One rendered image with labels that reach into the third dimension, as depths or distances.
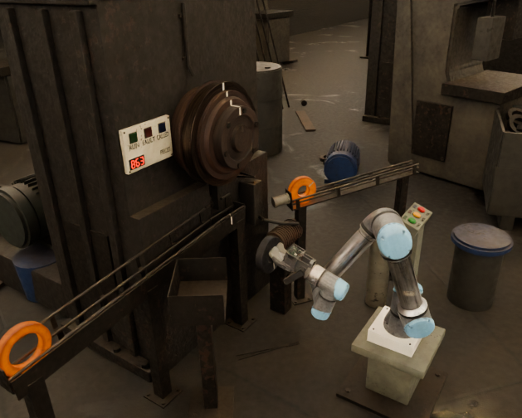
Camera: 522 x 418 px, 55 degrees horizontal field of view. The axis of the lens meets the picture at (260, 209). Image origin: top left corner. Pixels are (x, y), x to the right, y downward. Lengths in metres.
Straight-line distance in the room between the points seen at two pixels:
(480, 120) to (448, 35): 0.74
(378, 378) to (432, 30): 3.05
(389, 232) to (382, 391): 0.92
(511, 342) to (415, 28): 2.76
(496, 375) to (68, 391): 2.05
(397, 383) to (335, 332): 0.55
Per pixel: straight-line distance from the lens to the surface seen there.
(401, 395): 2.44
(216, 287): 2.09
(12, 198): 3.13
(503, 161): 3.86
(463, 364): 2.77
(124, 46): 2.01
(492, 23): 4.13
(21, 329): 1.82
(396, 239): 1.80
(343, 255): 2.00
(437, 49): 4.58
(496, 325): 3.08
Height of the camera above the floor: 1.80
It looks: 26 degrees down
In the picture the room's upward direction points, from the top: 1 degrees counter-clockwise
